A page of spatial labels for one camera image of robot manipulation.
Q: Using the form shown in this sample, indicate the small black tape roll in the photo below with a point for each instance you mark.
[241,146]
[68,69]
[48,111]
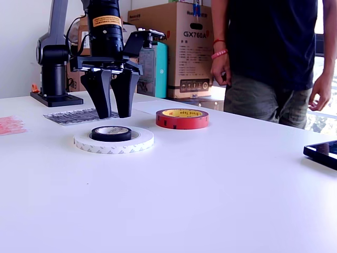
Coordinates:
[110,137]

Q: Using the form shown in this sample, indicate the person's right hand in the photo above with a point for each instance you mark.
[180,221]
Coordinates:
[221,71]

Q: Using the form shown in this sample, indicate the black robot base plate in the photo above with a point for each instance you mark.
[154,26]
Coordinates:
[58,100]

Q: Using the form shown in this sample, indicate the dark window frame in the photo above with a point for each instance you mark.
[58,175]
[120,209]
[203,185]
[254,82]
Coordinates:
[319,44]

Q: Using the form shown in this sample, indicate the teal product box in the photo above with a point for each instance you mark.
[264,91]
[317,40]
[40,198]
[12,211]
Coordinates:
[158,68]

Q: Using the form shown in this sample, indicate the pink wristband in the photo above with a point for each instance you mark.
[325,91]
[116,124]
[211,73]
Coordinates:
[219,54]

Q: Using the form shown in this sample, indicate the black scribbled paper sheet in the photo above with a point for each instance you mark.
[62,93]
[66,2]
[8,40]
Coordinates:
[68,117]

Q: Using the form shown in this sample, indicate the red tape roll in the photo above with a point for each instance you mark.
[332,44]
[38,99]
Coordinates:
[181,122]

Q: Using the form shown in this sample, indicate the orange clamp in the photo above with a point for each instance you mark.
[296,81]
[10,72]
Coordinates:
[35,88]

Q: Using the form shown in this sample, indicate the person's left forearm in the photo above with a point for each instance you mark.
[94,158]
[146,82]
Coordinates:
[330,52]

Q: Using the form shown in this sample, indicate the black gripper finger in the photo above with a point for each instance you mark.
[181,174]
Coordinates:
[100,92]
[125,92]

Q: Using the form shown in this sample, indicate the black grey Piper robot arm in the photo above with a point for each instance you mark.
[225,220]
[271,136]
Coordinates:
[52,79]

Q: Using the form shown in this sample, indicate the large GX760A cardboard box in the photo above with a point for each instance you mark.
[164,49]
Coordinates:
[184,52]

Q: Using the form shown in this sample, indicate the person's right forearm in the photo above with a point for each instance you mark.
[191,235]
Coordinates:
[218,21]

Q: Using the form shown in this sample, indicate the plain white paper sheet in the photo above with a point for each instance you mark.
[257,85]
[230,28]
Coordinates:
[147,105]

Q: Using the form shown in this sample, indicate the cardboard box with shipping label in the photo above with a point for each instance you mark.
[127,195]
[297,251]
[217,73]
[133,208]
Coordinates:
[84,29]

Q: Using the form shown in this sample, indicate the wide white tape roll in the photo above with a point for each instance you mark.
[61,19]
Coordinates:
[113,149]

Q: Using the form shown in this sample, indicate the cardboard box with blue print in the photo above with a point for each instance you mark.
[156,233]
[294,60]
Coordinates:
[76,84]

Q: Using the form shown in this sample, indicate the red scribbled paper sheet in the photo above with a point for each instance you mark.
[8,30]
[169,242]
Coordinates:
[11,125]

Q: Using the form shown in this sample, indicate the person's left hand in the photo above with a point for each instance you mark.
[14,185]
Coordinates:
[319,92]

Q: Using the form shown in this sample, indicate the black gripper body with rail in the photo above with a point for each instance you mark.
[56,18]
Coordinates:
[105,62]

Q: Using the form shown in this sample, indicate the person in dark shirt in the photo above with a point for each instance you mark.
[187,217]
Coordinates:
[271,39]

